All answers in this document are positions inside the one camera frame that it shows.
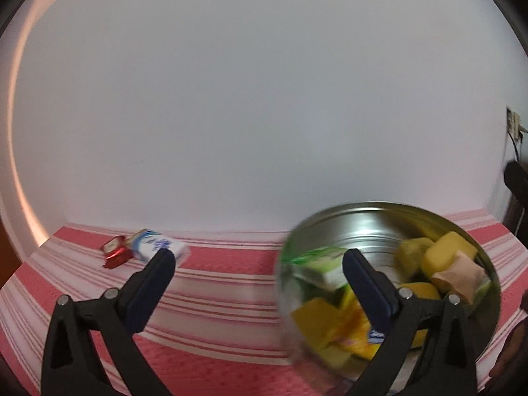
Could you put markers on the white blue tissue pack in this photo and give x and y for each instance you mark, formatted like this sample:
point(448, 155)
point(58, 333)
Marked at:
point(150, 242)

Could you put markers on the yellow orange packet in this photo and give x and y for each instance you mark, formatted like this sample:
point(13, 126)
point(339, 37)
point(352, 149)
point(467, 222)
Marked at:
point(354, 332)

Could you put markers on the wall outlet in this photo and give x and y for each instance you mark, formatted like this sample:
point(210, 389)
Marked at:
point(512, 119)

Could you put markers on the green white box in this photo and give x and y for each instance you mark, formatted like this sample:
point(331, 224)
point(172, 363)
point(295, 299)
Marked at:
point(321, 270)

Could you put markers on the person's right hand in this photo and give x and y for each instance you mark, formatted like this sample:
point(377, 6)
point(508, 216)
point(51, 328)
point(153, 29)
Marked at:
point(513, 354)

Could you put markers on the red striped cloth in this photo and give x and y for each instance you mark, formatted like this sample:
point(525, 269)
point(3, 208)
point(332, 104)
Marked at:
point(231, 297)

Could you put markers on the wooden door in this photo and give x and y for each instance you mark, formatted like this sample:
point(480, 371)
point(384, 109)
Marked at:
point(6, 255)

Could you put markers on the black rounded object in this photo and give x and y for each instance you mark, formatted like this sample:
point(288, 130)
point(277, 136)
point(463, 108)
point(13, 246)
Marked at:
point(516, 177)

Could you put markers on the round metal bowl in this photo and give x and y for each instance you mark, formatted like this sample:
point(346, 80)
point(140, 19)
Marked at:
point(371, 231)

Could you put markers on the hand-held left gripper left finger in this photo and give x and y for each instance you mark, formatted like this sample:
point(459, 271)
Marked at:
point(150, 293)

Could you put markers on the red foil candy wrapper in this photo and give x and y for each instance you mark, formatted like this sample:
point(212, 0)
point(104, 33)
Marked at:
point(117, 253)

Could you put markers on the dark brown furniture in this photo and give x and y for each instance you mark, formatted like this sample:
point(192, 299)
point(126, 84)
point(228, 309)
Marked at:
point(517, 218)

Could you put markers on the white plug adapter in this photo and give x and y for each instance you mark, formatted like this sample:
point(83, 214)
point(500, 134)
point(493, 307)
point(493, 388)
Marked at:
point(523, 132)

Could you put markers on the yellow sponge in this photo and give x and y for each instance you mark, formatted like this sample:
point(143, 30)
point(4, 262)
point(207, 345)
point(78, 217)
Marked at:
point(449, 251)
point(315, 321)

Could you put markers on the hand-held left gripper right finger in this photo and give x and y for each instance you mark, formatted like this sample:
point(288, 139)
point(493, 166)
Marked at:
point(367, 293)

